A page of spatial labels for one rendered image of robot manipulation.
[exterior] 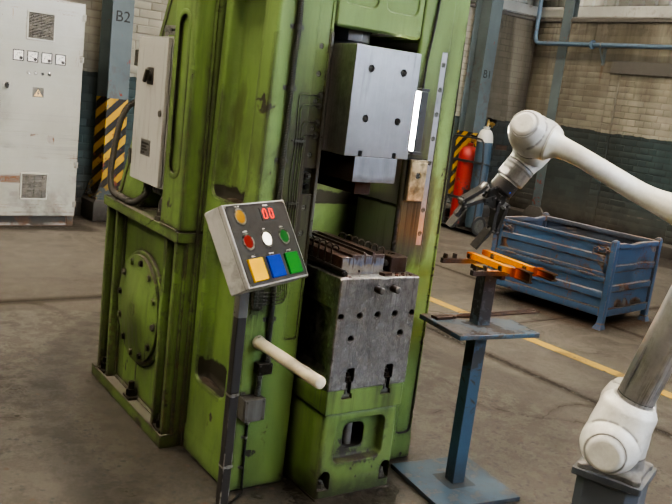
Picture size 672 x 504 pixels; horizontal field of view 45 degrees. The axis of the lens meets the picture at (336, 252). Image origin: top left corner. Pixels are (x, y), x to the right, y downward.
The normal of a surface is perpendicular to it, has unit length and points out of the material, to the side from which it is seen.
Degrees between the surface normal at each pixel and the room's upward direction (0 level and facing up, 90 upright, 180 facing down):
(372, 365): 90
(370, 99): 90
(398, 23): 90
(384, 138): 90
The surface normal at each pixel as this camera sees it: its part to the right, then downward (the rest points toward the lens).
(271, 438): 0.55, 0.22
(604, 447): -0.51, 0.22
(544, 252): -0.73, 0.03
